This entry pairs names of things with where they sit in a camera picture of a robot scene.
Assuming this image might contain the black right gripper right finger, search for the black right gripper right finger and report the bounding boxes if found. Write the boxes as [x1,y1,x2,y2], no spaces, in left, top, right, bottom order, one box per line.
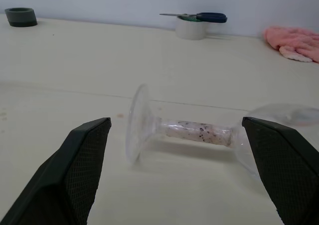
[241,116,319,225]

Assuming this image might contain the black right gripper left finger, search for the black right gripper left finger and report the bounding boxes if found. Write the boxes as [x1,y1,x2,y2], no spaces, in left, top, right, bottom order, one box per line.
[0,117,112,225]

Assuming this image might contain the clear glass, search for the clear glass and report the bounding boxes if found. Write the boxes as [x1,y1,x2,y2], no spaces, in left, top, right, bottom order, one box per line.
[124,83,319,178]

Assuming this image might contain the pink fluffy cloth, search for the pink fluffy cloth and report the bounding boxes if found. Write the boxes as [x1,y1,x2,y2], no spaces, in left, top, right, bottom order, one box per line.
[263,25,319,63]

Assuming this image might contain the white tape roll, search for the white tape roll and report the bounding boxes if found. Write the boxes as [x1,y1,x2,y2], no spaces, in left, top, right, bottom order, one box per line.
[175,16,207,40]

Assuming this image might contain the blue handled scissors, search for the blue handled scissors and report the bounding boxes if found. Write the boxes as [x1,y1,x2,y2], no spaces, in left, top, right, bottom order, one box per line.
[159,12,228,23]

